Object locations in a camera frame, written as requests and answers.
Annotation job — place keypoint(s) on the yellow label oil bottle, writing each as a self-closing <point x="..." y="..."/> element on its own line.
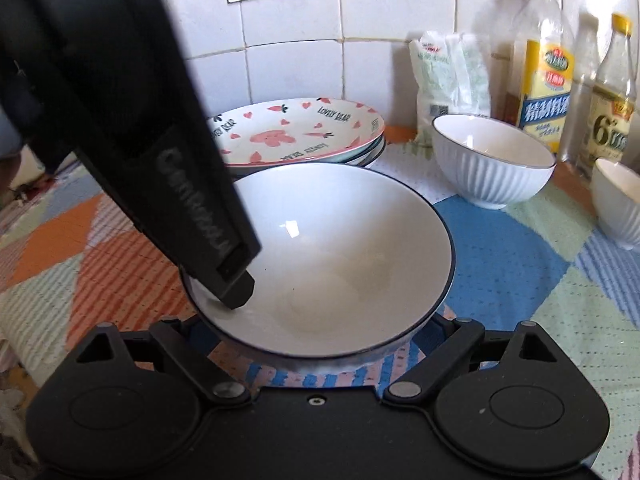
<point x="541" y="72"/>

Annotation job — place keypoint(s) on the white bowl black rim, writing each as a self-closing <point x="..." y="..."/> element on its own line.
<point x="353" y="264"/>

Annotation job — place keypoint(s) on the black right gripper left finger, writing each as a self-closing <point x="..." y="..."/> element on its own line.
<point x="186" y="345"/>

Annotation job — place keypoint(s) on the white ribbed bowl large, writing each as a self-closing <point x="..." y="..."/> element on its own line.
<point x="491" y="164"/>

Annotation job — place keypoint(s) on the pink rabbit carrot plate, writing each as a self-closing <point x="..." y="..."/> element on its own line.
<point x="278" y="132"/>

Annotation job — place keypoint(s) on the vinegar bottle yellow cap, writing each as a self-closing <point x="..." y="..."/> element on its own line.
<point x="613" y="95"/>

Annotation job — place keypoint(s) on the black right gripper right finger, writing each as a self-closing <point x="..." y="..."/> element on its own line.
<point x="447" y="345"/>

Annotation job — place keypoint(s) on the brown sauce bottle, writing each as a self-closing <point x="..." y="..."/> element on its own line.
<point x="495" y="23"/>

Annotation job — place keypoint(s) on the white green food bag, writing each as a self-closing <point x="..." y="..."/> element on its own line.
<point x="452" y="75"/>

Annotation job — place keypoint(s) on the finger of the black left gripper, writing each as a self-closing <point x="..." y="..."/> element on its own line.
<point x="211" y="286"/>

